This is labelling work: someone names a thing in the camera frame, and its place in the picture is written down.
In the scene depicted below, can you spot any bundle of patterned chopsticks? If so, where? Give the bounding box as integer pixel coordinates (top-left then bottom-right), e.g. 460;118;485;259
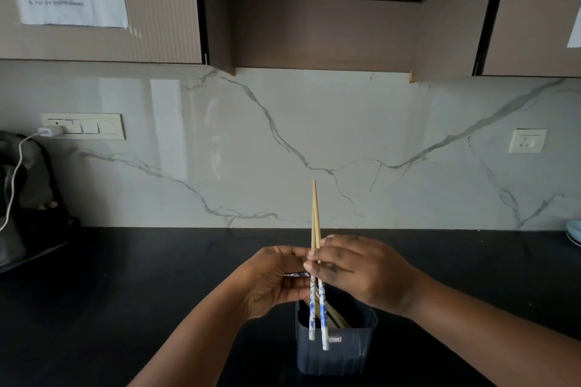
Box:
301;284;351;330

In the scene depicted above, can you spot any person's left hand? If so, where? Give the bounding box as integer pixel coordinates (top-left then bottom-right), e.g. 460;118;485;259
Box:
231;245;318;320

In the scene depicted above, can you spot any beige upper cabinet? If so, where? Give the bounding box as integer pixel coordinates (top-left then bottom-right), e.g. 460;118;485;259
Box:
410;0;581;83
0;0;236;76

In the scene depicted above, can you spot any person's right forearm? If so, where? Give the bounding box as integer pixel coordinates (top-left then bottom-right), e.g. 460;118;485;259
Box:
406;274;581;387

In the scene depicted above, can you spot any light blue bowl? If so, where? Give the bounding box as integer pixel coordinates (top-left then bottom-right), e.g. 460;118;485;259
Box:
565;218;581;248

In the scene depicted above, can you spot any white wall socket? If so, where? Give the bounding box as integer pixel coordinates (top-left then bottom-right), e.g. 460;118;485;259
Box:
508;128;548;155

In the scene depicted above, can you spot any dark grey plastic container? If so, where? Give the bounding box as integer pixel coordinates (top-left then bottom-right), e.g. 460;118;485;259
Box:
295;294;379;377

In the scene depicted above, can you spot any person's right hand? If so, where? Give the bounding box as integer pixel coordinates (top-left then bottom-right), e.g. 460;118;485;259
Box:
303;233;425;317

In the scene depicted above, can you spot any white charging cable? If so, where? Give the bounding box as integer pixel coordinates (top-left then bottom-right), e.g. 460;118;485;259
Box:
0;131;42;234

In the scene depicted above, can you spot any black backpack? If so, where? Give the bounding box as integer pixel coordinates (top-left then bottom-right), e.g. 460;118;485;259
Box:
0;129;82;275

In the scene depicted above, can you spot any white paper sheet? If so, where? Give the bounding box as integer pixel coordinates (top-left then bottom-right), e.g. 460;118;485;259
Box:
566;4;581;49

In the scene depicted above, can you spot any person's left forearm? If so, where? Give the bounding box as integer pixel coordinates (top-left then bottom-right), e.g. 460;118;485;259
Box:
126;280;251;387

